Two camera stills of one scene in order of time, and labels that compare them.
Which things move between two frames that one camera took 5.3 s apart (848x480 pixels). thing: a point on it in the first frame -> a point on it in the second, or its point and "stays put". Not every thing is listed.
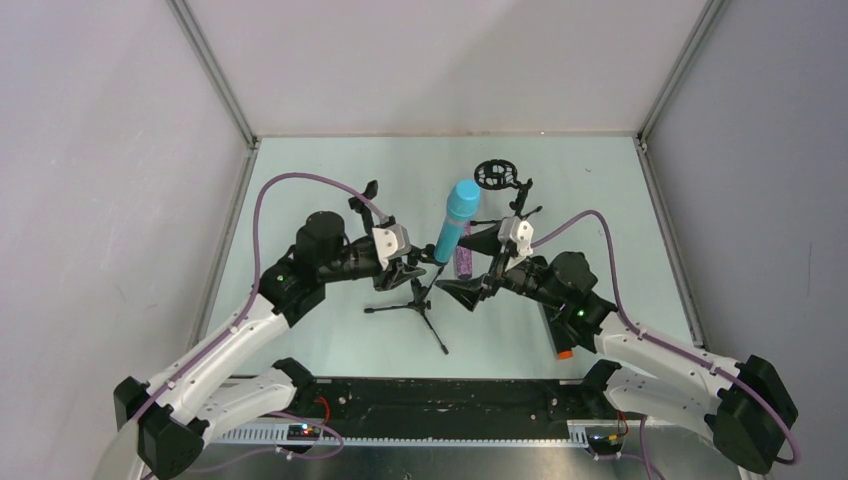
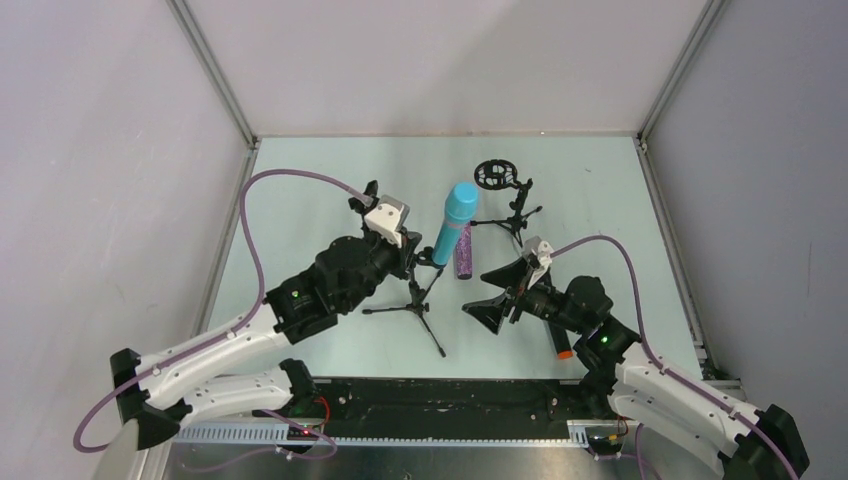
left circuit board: x=302 y=432 stays put
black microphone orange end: x=559 y=322 stays put
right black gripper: x=498 y=266 -> x=518 y=300
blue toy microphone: x=462 y=206 stays put
